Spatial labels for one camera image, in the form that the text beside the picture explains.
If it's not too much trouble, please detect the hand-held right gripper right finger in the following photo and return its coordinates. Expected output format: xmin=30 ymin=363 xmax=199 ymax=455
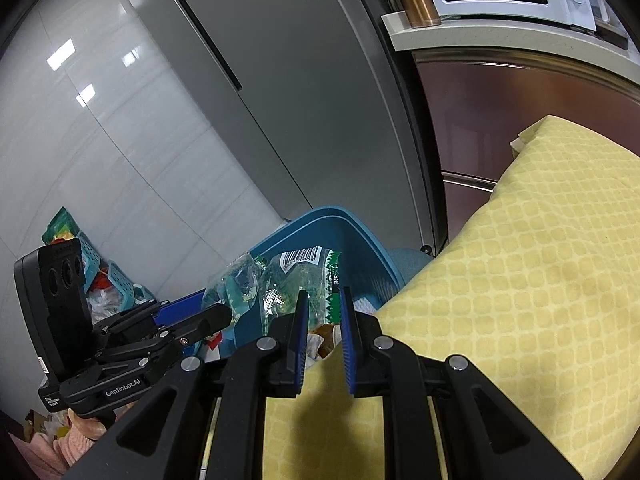
xmin=339 ymin=286 xmax=586 ymax=480

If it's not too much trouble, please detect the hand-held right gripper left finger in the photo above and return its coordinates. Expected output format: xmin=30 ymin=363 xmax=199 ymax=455
xmin=60 ymin=289 xmax=311 ymax=480

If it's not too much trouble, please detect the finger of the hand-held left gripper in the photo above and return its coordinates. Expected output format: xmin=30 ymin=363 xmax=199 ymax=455
xmin=92 ymin=296 xmax=207 ymax=345
xmin=99 ymin=304 xmax=233 ymax=361

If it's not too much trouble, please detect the clear green candy wrapper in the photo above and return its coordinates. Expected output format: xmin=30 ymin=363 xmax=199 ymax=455
xmin=202 ymin=244 xmax=346 ymax=333

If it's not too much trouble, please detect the blue plastic bin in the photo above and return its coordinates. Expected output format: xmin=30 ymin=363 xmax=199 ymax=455
xmin=200 ymin=205 xmax=407 ymax=361

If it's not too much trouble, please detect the teal plastic basket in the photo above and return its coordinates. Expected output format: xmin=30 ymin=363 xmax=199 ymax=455
xmin=75 ymin=237 xmax=157 ymax=312

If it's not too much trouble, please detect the colourful snack packet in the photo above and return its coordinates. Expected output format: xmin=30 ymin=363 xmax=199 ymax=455
xmin=41 ymin=206 xmax=84 ymax=246

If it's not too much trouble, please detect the yellow patterned tablecloth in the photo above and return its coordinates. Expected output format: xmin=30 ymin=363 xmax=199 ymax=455
xmin=262 ymin=115 xmax=640 ymax=480

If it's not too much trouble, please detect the grey refrigerator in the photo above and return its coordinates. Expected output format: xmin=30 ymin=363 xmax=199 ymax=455
xmin=120 ymin=0 xmax=451 ymax=261

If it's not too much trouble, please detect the kitchen counter cabinet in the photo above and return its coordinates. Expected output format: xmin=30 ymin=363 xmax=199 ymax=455
xmin=382 ymin=7 xmax=640 ymax=256

